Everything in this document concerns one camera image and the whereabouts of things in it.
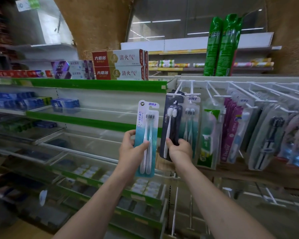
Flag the person's left hand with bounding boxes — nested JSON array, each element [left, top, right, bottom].
[[118, 129, 150, 182]]

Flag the person's right hand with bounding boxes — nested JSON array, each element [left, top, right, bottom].
[[165, 137, 194, 172]]

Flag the green label toothbrush pack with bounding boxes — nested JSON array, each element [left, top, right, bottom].
[[197, 99, 226, 170]]

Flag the teal twin toothbrush pack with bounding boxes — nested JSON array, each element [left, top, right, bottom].
[[134, 100, 160, 178], [179, 96, 202, 158]]

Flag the pink label toothbrush pack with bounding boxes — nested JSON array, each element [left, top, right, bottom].
[[220, 97, 251, 164]]

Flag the oval twin black toothbrush pack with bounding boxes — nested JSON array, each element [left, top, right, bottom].
[[248, 104, 289, 171]]

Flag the kids toothbrush pack blue toy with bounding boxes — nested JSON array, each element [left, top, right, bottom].
[[278, 112, 299, 168]]

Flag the person's left forearm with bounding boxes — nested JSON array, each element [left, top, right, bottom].
[[52, 171, 138, 239]]

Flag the person's right forearm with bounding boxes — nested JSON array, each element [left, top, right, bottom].
[[175, 161, 277, 239]]

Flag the white shelf unit yellow strips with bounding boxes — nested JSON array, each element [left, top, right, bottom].
[[120, 32, 282, 74]]

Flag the brown cardboard tray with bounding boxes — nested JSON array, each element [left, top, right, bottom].
[[155, 146, 299, 190]]

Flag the white purple toothpaste box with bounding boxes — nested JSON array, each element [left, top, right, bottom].
[[51, 60, 94, 71], [53, 70, 96, 80]]

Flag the green spray can red side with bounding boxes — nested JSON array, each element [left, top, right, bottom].
[[229, 51, 238, 77]]

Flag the tall green spray can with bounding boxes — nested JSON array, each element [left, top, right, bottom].
[[215, 13, 244, 77], [204, 16, 224, 77]]

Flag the row of colourful wrap rolls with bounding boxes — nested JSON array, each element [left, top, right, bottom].
[[149, 58, 274, 68]]

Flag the blue green product box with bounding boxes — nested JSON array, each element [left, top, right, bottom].
[[0, 91, 53, 112]]

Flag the woven brown column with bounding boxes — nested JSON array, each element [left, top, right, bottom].
[[264, 0, 299, 75], [52, 0, 134, 60]]

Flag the white toothpaste box red print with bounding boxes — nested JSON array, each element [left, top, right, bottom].
[[0, 70, 53, 78]]

